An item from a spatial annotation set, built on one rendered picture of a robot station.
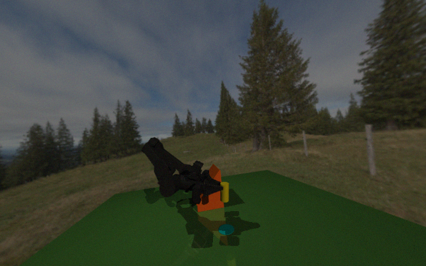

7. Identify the yellow cylinder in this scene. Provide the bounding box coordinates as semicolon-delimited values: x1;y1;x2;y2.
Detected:
220;182;229;203

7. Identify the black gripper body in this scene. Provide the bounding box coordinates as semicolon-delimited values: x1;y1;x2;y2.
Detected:
182;170;209;204

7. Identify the cyan circle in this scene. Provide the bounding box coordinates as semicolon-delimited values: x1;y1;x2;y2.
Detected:
219;224;234;235

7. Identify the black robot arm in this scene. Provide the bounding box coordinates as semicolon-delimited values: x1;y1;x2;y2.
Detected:
141;137;203;197

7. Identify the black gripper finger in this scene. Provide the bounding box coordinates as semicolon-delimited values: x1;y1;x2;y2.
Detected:
207;173;221;186
203;179;223;198

